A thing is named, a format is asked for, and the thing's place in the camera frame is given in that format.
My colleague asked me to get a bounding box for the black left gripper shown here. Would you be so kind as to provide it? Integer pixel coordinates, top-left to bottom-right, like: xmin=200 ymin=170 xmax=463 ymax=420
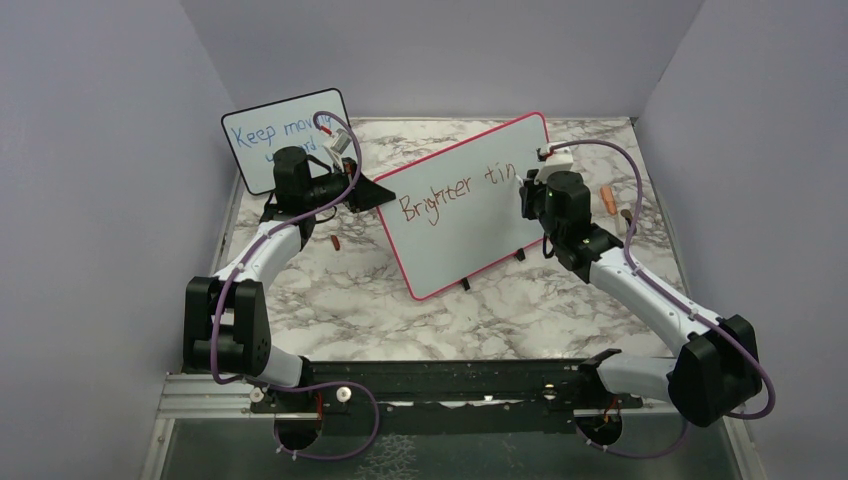
xmin=304 ymin=157 xmax=396 ymax=214

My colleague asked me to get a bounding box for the pink framed whiteboard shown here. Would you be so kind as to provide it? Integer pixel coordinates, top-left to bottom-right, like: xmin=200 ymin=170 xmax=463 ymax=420
xmin=375 ymin=112 xmax=549 ymax=300

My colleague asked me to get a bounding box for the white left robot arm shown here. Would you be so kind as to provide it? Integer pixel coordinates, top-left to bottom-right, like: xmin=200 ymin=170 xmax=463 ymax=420
xmin=182 ymin=146 xmax=396 ymax=411

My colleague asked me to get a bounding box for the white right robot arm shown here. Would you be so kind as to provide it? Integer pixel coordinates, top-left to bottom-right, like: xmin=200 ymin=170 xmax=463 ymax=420
xmin=519 ymin=169 xmax=776 ymax=427

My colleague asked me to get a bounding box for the black framed written whiteboard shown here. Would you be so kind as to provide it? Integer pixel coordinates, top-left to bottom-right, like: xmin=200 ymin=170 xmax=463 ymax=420
xmin=221 ymin=88 xmax=349 ymax=195

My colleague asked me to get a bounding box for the orange marker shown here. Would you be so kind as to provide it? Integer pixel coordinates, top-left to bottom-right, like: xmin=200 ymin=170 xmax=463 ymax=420
xmin=600 ymin=185 xmax=618 ymax=217

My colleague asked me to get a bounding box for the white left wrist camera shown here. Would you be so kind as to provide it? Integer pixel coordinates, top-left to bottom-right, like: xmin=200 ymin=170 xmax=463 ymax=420
xmin=322 ymin=128 xmax=352 ymax=171

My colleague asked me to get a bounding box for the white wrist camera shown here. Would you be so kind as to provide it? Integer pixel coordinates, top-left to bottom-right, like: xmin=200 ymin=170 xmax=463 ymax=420
xmin=533 ymin=143 xmax=574 ymax=185
xmin=322 ymin=128 xmax=352 ymax=171

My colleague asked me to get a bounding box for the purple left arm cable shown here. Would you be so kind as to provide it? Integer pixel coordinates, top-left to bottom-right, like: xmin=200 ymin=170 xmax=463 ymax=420
xmin=209 ymin=111 xmax=382 ymax=464

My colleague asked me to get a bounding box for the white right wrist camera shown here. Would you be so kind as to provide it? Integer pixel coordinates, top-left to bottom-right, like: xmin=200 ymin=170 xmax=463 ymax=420
xmin=533 ymin=143 xmax=574 ymax=185

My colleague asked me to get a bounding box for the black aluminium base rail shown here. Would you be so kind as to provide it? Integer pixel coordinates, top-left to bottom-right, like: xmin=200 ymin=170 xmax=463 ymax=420
xmin=157 ymin=357 xmax=747 ymax=439

